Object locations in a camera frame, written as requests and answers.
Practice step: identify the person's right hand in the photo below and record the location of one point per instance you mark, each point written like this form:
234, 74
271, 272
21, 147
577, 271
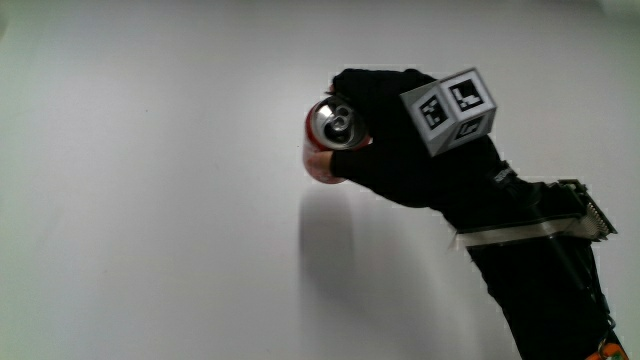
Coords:
395, 160

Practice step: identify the red cola can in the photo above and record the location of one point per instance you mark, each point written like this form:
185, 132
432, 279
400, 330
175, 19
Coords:
338, 123

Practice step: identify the person's right forearm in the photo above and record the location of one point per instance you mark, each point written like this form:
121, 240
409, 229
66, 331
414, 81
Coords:
540, 295

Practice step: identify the grey wrist circuit board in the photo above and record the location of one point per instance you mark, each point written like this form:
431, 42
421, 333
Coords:
592, 217

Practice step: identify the orange clip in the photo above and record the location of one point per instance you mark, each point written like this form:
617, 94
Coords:
611, 353

